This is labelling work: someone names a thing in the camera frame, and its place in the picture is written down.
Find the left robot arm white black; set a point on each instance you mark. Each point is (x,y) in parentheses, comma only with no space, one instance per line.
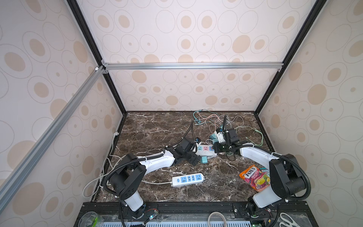
(124,180)

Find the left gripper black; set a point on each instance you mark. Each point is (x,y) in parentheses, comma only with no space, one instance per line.
(192,161)

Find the clear plastic cup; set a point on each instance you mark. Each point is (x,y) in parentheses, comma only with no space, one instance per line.
(91,219)

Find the green Fox's candy bag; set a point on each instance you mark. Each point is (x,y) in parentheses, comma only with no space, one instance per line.
(264,170)

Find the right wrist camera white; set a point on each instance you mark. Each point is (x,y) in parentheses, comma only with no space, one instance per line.
(220,137)

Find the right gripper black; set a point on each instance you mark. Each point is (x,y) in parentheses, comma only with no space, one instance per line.
(216,147)

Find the white scissors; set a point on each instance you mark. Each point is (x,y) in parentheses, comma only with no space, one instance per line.
(287,221)

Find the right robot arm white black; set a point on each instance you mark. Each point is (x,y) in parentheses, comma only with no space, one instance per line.
(279,177)

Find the long white power strip pastel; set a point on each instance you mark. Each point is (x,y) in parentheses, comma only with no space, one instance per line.
(205,151)

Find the silver aluminium rail horizontal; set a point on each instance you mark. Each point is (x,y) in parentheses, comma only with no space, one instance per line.
(189,66)

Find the orange Fox's candy bag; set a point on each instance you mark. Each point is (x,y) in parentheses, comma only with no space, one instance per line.
(255,178)

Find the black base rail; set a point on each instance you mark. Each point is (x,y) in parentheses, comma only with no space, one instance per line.
(242,209)

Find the short white power strip blue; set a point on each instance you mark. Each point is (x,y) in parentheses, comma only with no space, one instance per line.
(184,180)

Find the silver aluminium rail diagonal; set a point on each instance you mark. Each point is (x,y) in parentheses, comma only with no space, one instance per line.
(28,163)

